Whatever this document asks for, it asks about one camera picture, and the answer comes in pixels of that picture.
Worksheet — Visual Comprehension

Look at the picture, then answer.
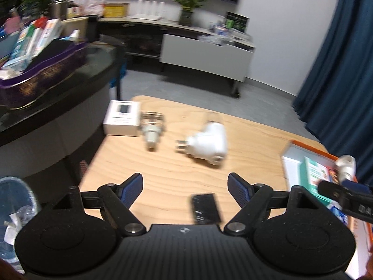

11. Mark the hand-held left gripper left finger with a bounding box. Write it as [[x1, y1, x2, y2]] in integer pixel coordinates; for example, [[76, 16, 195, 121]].
[[52, 173, 146, 237]]

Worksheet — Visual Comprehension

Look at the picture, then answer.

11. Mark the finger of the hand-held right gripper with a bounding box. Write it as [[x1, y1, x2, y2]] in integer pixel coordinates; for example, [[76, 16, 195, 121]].
[[318, 180, 373, 199]]

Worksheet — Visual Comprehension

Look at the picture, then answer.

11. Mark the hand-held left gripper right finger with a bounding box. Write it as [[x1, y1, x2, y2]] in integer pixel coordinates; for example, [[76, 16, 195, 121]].
[[224, 173, 321, 235]]

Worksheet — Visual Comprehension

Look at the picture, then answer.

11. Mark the orange-rimmed white box lid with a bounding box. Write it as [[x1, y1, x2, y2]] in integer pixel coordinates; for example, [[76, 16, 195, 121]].
[[281, 140, 373, 280]]

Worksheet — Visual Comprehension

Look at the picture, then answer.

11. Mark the green bandage box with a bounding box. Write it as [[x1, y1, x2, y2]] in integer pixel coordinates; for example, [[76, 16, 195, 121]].
[[304, 156, 340, 199]]

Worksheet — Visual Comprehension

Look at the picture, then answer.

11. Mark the small black adapter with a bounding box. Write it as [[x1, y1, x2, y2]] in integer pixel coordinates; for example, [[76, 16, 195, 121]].
[[190, 193, 222, 225]]

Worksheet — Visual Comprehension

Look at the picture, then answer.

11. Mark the white plug-in device with bottle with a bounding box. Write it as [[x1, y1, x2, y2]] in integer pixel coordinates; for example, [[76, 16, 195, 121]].
[[174, 112, 228, 167]]

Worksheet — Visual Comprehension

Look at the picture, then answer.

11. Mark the clear white-capped refill bottle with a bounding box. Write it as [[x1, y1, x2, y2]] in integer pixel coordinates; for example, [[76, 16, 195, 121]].
[[141, 111, 166, 150]]

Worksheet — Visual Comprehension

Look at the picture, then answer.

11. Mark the small white charger box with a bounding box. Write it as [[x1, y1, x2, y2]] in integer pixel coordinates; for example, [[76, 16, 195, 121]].
[[103, 100, 141, 137]]

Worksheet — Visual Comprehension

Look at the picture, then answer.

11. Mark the black curved counter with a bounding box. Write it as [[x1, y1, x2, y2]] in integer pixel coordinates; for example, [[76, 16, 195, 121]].
[[0, 43, 126, 183]]

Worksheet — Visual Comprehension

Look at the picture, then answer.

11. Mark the dark blue curtain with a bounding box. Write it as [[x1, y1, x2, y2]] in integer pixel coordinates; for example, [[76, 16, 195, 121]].
[[292, 0, 373, 188]]

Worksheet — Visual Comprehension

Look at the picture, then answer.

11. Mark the bin with clear bag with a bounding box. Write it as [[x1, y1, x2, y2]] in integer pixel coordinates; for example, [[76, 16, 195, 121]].
[[0, 176, 40, 272]]

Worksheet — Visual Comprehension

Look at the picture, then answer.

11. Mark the long grey media cabinet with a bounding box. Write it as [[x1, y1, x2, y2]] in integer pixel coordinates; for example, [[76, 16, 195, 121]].
[[97, 15, 256, 99]]

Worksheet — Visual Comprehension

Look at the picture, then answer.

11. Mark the purple tin box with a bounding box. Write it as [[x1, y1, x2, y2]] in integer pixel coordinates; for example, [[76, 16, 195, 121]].
[[0, 39, 88, 110]]

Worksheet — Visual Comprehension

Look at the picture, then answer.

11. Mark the clear plastic bag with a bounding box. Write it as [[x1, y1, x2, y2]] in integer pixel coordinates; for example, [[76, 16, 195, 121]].
[[197, 33, 226, 46]]

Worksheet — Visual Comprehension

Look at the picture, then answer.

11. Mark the pile of small boxes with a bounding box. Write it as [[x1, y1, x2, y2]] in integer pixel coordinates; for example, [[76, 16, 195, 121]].
[[208, 20, 252, 45]]

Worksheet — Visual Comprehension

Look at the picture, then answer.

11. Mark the black green box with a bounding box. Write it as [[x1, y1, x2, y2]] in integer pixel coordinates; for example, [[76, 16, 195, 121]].
[[225, 11, 251, 34]]

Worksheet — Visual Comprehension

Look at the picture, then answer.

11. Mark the row of upright cartons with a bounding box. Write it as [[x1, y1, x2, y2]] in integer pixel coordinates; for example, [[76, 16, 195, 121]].
[[0, 17, 64, 75]]

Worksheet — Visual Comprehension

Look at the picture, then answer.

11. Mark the yellow cardboard box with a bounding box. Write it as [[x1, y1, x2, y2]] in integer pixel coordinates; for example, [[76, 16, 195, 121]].
[[103, 3, 129, 18]]

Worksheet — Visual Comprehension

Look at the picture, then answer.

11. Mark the white router with antennas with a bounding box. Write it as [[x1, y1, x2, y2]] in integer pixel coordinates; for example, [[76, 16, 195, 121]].
[[129, 0, 164, 21]]

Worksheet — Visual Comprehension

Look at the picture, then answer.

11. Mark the white red plastic bag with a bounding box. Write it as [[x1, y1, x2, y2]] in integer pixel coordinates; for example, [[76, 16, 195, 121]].
[[87, 0, 106, 17]]

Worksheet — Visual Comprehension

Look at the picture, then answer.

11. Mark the potted plant in dark pot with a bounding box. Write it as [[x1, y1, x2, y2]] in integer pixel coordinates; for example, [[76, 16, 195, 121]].
[[170, 0, 211, 27]]

